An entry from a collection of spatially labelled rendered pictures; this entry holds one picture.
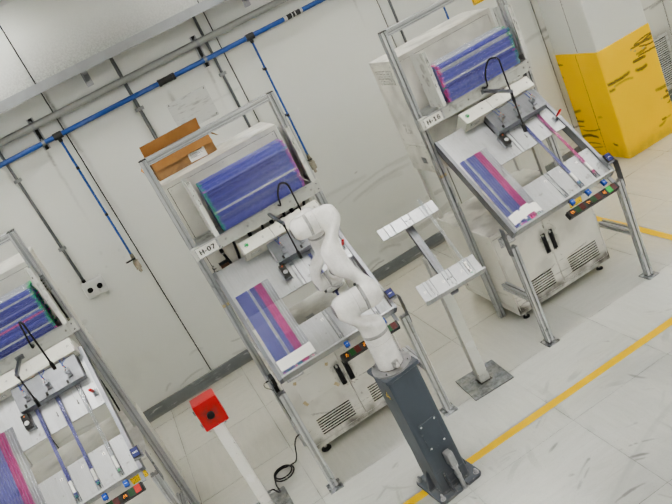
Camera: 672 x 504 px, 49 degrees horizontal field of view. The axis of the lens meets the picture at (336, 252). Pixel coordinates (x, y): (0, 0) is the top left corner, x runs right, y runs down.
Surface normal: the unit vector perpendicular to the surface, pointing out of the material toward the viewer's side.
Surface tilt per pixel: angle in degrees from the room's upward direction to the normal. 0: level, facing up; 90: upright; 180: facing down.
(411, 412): 90
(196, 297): 90
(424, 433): 90
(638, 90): 90
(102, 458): 47
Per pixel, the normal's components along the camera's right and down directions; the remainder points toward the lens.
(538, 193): -0.06, -0.45
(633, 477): -0.42, -0.84
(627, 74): 0.34, 0.21
